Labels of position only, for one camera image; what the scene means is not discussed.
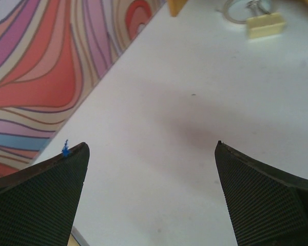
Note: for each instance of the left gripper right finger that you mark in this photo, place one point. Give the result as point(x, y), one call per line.
point(267, 206)

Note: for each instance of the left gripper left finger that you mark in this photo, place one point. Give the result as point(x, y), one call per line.
point(38, 204)

